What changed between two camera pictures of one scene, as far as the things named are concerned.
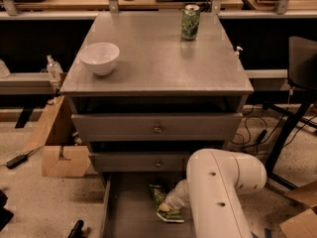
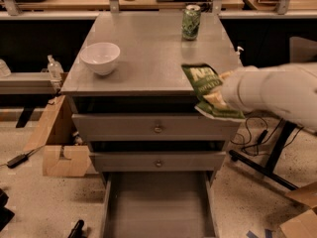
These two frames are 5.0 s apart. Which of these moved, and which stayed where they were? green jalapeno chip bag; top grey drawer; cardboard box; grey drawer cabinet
Moved: green jalapeno chip bag
Stayed: cardboard box; grey drawer cabinet; top grey drawer
